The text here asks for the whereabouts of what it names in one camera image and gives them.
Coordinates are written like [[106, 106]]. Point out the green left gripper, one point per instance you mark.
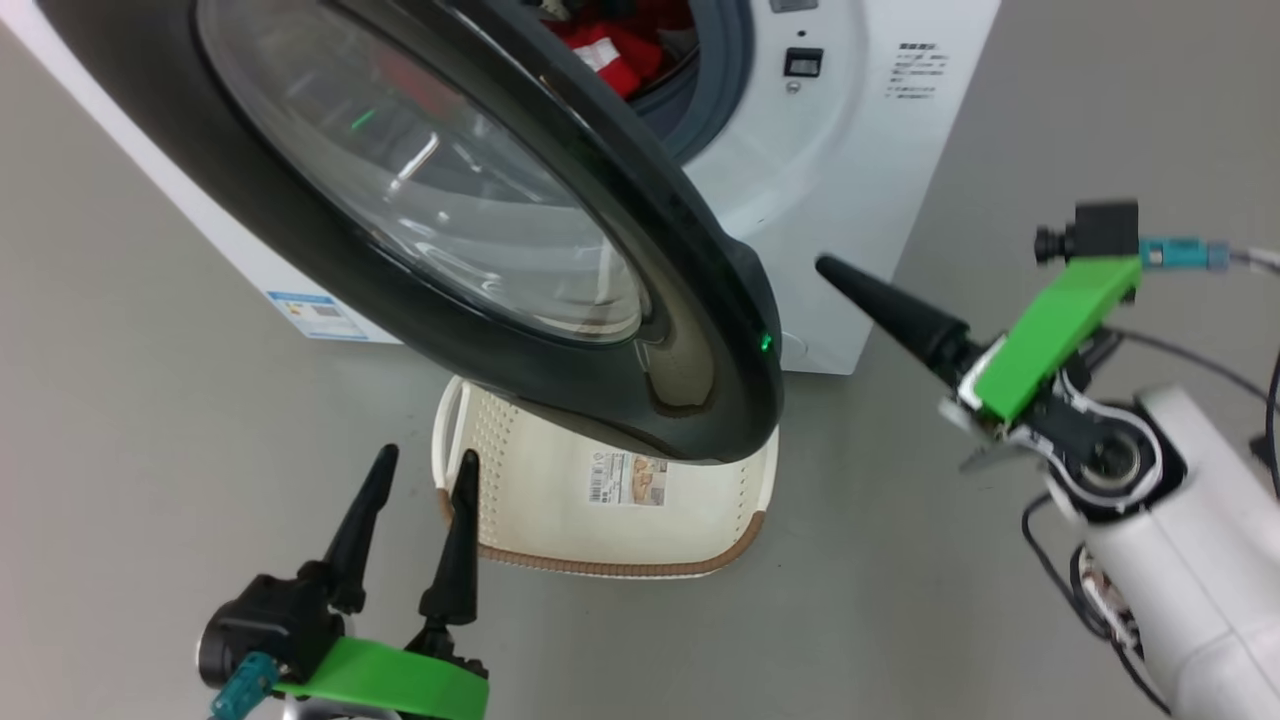
[[390, 685]]

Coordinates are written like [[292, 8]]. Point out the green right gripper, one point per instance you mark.
[[1050, 340]]

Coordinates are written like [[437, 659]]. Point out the black glass washing machine door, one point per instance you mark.
[[330, 250]]

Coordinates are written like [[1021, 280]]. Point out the red and white printed shirt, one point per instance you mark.
[[622, 58]]

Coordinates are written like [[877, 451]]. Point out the white front-load washing machine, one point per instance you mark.
[[830, 180]]

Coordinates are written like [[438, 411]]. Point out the cream plastic laundry basket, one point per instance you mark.
[[560, 530]]

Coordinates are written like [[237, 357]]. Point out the barcode sticker with picture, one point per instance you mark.
[[628, 478]]

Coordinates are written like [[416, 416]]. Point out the blue energy label sticker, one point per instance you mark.
[[318, 315]]

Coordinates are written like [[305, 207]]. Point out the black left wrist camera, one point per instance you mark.
[[265, 620]]

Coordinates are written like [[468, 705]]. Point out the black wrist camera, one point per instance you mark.
[[265, 620], [1100, 232]]

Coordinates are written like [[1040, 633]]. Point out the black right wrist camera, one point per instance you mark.
[[1100, 232]]

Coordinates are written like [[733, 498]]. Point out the teal left camera connector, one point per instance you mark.
[[240, 690]]

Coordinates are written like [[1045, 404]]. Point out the teal camera connector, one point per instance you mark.
[[1180, 252], [240, 690]]

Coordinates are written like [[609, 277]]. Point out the teal right camera connector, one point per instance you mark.
[[1180, 252]]

